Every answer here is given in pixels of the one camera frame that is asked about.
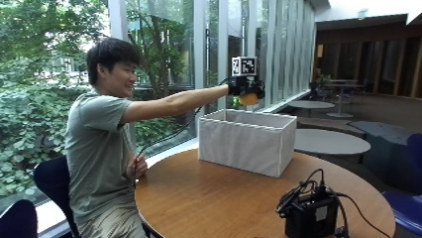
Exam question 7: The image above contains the round grey low table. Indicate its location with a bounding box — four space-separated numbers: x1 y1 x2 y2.
293 128 372 164
288 99 337 117

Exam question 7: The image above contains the white marker cube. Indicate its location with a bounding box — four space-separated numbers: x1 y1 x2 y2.
231 56 259 77

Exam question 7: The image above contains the black device cable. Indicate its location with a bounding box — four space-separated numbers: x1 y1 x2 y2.
303 168 393 238

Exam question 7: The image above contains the black electronic device box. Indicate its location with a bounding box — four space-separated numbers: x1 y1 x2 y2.
276 186 341 238

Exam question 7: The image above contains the the person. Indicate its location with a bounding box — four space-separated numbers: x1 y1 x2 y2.
64 37 231 238

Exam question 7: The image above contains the tall round bar table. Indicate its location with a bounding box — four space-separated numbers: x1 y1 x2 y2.
325 83 367 119
331 78 360 85

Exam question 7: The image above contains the orange round fruit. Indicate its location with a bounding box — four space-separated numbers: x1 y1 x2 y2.
237 92 260 107

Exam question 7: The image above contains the grey upholstered seat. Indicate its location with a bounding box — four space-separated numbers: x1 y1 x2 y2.
348 120 422 194

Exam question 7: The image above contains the black glove cable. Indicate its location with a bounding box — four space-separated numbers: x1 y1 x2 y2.
132 78 231 181

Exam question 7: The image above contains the white fabric storage box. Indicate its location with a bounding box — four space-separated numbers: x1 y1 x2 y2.
197 108 299 179

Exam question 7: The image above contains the dark blue chair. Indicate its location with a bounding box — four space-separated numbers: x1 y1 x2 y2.
34 156 82 238
0 198 40 238

